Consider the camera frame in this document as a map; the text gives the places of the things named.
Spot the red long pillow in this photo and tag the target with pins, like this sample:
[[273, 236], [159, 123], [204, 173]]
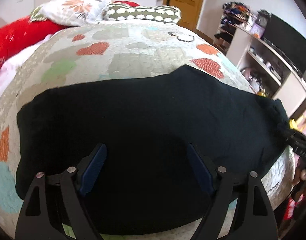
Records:
[[22, 33]]

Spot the green white patterned bolster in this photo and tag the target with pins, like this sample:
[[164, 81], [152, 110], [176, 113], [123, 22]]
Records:
[[123, 11]]

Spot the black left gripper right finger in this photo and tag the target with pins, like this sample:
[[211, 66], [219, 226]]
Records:
[[253, 216]]

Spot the heart patterned quilt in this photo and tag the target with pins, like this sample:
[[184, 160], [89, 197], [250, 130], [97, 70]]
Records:
[[108, 51]]

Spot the white pink bed sheet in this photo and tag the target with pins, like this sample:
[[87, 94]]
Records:
[[10, 67]]

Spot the black pants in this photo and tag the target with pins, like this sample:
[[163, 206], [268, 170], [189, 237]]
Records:
[[146, 184]]

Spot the shoe rack with clothes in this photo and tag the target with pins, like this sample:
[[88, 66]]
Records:
[[234, 14]]

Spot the right hand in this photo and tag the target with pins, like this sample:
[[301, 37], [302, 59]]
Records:
[[300, 174]]

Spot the floral white pillow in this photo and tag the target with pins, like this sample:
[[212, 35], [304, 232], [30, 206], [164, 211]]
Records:
[[72, 13]]

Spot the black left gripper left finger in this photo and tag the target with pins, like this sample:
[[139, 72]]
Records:
[[75, 182]]

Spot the black television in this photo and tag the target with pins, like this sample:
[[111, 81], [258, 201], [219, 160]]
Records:
[[289, 42]]

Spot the white shelf unit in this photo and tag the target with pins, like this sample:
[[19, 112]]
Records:
[[279, 80]]

